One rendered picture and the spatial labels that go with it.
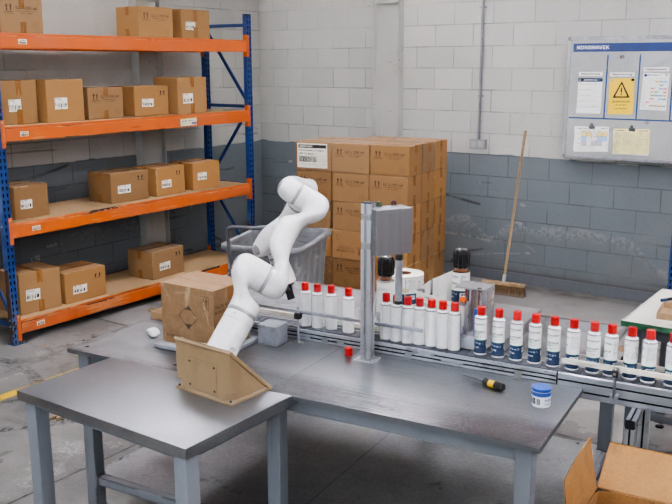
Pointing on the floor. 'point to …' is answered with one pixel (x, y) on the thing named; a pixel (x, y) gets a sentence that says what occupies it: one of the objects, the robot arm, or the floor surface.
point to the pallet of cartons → (339, 266)
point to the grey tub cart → (300, 262)
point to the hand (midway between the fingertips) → (290, 295)
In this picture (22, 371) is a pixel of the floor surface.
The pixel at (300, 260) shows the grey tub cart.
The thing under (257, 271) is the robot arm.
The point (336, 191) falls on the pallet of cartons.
